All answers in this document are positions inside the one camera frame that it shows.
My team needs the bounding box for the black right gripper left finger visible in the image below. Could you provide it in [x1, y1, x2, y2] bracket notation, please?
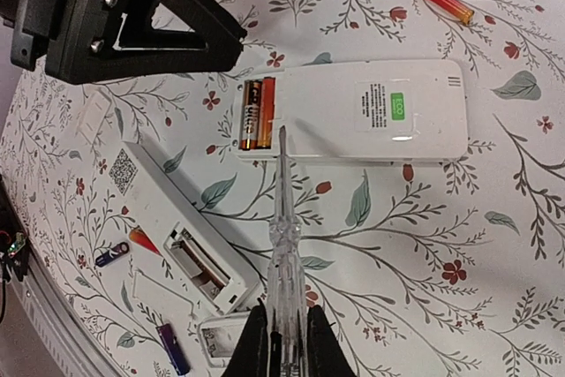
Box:
[222, 299, 269, 377]

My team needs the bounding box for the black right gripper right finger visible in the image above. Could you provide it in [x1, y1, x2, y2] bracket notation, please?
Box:
[306, 305, 355, 377]

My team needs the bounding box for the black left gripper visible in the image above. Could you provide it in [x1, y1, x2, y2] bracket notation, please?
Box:
[8, 0, 247, 85]

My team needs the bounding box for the white remote control back up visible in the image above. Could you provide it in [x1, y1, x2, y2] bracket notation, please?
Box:
[197, 312, 250, 368]

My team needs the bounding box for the clear handle screwdriver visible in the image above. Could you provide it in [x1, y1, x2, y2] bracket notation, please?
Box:
[267, 126, 307, 376]

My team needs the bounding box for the white battery cover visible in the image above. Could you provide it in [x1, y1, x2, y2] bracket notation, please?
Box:
[132, 269, 195, 319]
[77, 91, 111, 143]

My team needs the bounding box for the white remote with display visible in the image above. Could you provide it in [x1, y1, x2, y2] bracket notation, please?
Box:
[109, 142, 259, 316]

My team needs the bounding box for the white remote with green logo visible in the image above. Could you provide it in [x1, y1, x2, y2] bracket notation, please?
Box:
[232, 59, 468, 163]

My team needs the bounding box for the red orange battery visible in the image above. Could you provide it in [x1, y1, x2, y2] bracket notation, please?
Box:
[129, 226, 161, 255]
[428, 0, 474, 26]

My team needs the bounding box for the black gold battery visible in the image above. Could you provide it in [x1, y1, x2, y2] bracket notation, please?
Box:
[239, 80, 262, 151]

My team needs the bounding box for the floral tablecloth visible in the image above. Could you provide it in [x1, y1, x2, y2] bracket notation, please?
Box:
[1, 0, 564, 376]

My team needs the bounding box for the orange copper battery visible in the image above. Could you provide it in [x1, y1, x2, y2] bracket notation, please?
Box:
[257, 77, 275, 149]

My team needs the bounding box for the front aluminium rail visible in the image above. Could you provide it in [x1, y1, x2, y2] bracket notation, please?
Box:
[10, 247, 121, 376]

